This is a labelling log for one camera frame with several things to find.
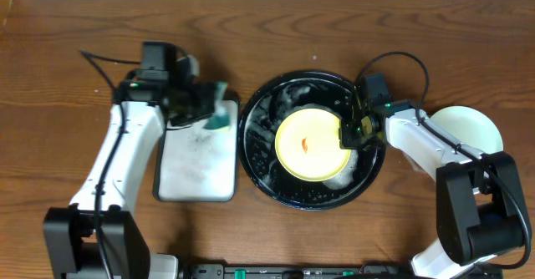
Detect black round tray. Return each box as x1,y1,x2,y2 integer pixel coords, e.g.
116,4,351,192
238,70,386,211

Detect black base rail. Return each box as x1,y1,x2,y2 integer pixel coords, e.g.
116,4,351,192
183,261,504,279

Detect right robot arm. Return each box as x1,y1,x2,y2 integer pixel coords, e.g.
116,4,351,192
339,100,532,278

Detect green yellow sponge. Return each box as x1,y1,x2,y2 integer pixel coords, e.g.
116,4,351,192
203,82,230,130

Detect green plate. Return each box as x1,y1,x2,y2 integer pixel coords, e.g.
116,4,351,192
431,106,503,154

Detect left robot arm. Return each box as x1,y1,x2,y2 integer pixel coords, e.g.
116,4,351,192
43,79,227,278

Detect black rectangular soap tray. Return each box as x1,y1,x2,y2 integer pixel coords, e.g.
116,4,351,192
153,93,240,202

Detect yellow plate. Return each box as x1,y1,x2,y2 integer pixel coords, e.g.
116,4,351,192
275,108,351,182

